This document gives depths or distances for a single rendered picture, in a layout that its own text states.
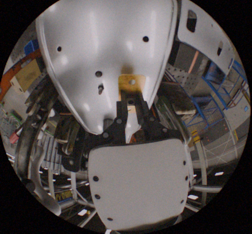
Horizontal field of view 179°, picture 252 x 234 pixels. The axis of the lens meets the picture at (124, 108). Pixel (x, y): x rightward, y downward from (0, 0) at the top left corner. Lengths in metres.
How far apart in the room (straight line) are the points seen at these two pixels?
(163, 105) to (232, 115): 7.87
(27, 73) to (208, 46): 0.32
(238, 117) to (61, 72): 8.01
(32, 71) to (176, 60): 0.26
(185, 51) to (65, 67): 0.23
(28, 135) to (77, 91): 0.14
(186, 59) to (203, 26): 0.09
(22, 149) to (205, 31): 0.38
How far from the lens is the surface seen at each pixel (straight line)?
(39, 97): 0.20
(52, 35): 0.16
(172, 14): 0.16
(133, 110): 0.16
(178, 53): 0.18
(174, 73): 0.59
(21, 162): 0.21
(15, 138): 0.27
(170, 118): 0.20
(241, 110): 7.81
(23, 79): 0.16
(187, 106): 0.24
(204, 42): 0.20
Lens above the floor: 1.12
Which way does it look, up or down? 38 degrees down
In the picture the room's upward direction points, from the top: 175 degrees clockwise
